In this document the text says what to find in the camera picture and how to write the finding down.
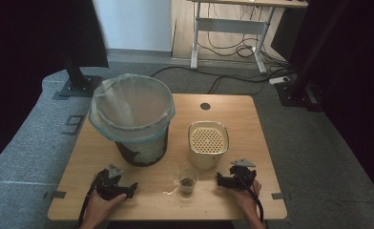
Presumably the black metal stand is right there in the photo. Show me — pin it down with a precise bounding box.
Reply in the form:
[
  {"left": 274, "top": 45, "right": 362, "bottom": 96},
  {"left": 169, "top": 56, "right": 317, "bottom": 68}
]
[{"left": 275, "top": 0, "right": 351, "bottom": 113}]

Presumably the black stand with base plate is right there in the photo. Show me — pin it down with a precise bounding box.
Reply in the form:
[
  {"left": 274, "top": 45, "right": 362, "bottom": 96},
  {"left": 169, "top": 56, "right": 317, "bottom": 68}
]
[{"left": 58, "top": 52, "right": 103, "bottom": 98}]

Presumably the cream strainer container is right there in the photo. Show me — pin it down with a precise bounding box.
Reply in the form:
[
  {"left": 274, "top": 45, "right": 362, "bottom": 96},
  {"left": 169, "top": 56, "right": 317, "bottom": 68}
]
[{"left": 187, "top": 120, "right": 231, "bottom": 172}]

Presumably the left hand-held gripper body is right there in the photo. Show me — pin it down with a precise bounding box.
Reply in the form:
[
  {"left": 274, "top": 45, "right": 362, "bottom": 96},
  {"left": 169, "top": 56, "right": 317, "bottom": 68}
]
[{"left": 94, "top": 163, "right": 128, "bottom": 201}]

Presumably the person's left hand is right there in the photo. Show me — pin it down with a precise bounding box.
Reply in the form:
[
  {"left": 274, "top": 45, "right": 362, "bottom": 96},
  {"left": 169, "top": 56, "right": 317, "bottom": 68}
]
[{"left": 80, "top": 190, "right": 128, "bottom": 224}]

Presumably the white power strip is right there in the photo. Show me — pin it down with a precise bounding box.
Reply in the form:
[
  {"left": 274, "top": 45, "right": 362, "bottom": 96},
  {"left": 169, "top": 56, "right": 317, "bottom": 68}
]
[{"left": 268, "top": 75, "right": 292, "bottom": 86}]

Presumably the grey floor tape marking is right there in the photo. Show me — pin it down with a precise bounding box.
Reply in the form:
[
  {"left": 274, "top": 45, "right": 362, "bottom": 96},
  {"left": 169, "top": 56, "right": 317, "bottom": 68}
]
[{"left": 60, "top": 114, "right": 85, "bottom": 136}]

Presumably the long black floor cable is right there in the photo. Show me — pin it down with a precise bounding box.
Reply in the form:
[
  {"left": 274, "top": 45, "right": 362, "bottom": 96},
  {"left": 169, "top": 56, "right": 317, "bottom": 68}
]
[{"left": 150, "top": 65, "right": 293, "bottom": 84}]

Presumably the grey tape strip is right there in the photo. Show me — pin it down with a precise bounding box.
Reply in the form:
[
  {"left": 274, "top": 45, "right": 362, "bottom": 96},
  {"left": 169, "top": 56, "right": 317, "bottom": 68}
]
[
  {"left": 42, "top": 190, "right": 68, "bottom": 200},
  {"left": 270, "top": 192, "right": 292, "bottom": 201}
]

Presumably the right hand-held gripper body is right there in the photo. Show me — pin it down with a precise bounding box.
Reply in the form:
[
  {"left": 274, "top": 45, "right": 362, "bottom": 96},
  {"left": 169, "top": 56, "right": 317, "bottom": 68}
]
[{"left": 228, "top": 158, "right": 259, "bottom": 192}]

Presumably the black mesh trash bin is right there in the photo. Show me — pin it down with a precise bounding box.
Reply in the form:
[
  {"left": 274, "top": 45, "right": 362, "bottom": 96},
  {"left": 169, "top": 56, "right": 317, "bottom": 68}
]
[{"left": 114, "top": 126, "right": 171, "bottom": 168}]

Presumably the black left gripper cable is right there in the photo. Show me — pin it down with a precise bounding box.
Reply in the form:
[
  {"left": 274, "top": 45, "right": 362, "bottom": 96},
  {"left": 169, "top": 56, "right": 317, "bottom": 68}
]
[{"left": 75, "top": 177, "right": 99, "bottom": 229}]

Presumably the white desk frame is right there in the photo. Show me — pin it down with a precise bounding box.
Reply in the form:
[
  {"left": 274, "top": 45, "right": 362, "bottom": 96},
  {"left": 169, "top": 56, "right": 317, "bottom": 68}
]
[{"left": 188, "top": 0, "right": 309, "bottom": 74}]

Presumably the black curtain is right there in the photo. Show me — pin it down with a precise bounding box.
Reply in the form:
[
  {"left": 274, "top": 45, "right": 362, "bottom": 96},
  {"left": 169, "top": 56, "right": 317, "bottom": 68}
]
[
  {"left": 270, "top": 0, "right": 374, "bottom": 208},
  {"left": 0, "top": 0, "right": 110, "bottom": 175}
]

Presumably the person's right hand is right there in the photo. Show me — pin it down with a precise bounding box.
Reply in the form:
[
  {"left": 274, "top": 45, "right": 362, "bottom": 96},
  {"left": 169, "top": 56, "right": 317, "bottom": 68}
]
[{"left": 230, "top": 179, "right": 263, "bottom": 221}]

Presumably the clear plastic bin liner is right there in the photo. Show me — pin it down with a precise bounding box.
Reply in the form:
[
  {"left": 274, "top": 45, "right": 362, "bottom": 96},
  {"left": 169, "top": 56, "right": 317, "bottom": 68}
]
[{"left": 87, "top": 73, "right": 177, "bottom": 144}]

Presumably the bundle of black cables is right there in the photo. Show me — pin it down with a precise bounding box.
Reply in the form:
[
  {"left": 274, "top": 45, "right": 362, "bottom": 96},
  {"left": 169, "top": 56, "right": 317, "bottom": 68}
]
[{"left": 196, "top": 2, "right": 293, "bottom": 70}]

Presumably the clear plastic cup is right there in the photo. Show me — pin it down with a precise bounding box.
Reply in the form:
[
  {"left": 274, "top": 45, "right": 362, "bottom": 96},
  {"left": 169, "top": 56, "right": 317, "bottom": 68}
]
[{"left": 177, "top": 167, "right": 199, "bottom": 196}]

